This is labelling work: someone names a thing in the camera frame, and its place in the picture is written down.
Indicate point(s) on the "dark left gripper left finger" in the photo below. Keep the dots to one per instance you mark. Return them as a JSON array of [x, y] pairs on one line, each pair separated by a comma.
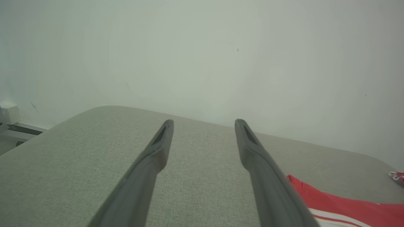
[[139, 189]]

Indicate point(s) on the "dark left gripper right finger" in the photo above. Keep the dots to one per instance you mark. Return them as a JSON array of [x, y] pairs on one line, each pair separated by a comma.
[[268, 189]]

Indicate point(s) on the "red white basketball jersey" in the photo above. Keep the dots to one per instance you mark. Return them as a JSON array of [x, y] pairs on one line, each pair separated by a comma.
[[347, 205]]

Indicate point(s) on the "red white sports shorts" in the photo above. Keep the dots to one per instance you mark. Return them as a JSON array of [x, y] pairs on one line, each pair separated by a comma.
[[398, 177]]

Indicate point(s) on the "grey fabric sofa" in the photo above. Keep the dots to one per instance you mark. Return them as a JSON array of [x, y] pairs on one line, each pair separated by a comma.
[[205, 189]]

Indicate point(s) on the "white wall box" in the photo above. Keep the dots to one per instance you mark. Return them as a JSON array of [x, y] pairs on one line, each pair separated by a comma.
[[9, 113]]

